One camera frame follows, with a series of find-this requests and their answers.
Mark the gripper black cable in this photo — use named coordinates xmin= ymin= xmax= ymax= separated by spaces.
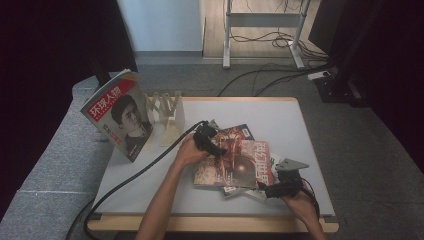
xmin=83 ymin=120 xmax=208 ymax=240
xmin=301 ymin=178 xmax=322 ymax=218

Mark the person's right hand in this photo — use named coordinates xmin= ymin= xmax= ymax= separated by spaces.
xmin=281 ymin=193 xmax=319 ymax=224

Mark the beige expandable book rack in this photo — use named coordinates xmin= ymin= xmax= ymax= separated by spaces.
xmin=144 ymin=90 xmax=186 ymax=149

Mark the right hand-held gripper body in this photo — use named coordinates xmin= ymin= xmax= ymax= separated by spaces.
xmin=274 ymin=158 xmax=310 ymax=199

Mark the portrait cover magazine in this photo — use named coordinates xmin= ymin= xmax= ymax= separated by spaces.
xmin=79 ymin=68 xmax=155 ymax=163

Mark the white power strip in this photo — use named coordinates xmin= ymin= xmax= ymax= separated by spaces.
xmin=307 ymin=70 xmax=332 ymax=82

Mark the red-brown cover magazine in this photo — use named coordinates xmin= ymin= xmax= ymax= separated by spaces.
xmin=193 ymin=138 xmax=276 ymax=189

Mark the black floor cable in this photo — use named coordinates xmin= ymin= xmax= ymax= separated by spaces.
xmin=217 ymin=63 xmax=334 ymax=98
xmin=64 ymin=196 xmax=96 ymax=240
xmin=253 ymin=66 xmax=334 ymax=97

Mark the person's left hand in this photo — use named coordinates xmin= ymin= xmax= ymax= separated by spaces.
xmin=174 ymin=133 xmax=209 ymax=168

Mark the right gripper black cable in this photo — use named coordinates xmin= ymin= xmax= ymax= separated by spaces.
xmin=301 ymin=178 xmax=322 ymax=218

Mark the black stand with base plate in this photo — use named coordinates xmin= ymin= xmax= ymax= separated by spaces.
xmin=314 ymin=0 xmax=381 ymax=108
xmin=89 ymin=59 xmax=113 ymax=88

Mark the white and green magazine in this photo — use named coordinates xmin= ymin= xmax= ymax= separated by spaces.
xmin=194 ymin=151 xmax=283 ymax=203

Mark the tangle of black cables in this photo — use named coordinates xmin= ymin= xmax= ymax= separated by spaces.
xmin=229 ymin=31 xmax=329 ymax=63

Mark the floor socket plate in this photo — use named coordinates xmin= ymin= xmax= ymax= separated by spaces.
xmin=95 ymin=130 xmax=113 ymax=144

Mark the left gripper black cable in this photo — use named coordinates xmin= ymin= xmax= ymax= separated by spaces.
xmin=83 ymin=120 xmax=208 ymax=240

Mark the dark blue cover magazine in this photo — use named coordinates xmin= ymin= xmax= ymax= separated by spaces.
xmin=211 ymin=123 xmax=256 ymax=200

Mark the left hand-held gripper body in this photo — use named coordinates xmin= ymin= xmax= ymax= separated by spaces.
xmin=193 ymin=120 xmax=219 ymax=155

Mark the white metal desk frame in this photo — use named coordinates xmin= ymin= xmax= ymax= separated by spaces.
xmin=222 ymin=0 xmax=313 ymax=70

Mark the black curtain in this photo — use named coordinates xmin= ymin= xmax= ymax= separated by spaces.
xmin=308 ymin=0 xmax=424 ymax=171
xmin=0 ymin=0 xmax=139 ymax=221

